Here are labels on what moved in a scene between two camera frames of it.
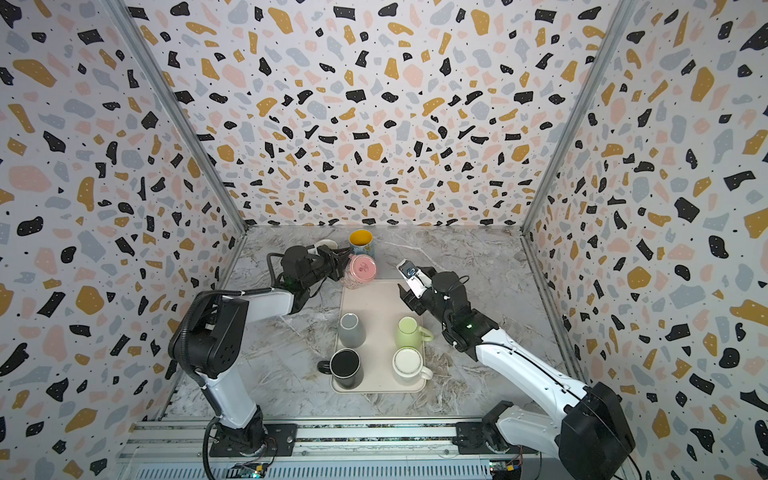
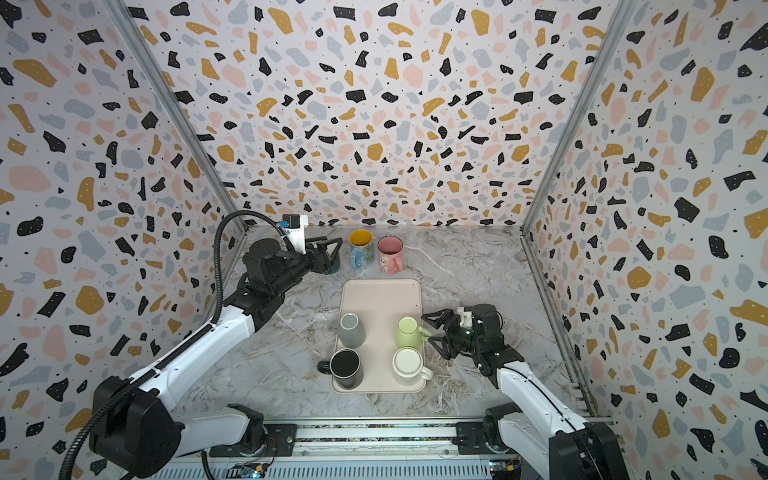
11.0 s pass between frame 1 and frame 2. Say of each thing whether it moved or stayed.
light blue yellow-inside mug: stayed
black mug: stayed
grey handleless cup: stayed
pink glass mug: moved
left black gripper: moved
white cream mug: stayed
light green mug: stayed
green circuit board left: stayed
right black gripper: moved
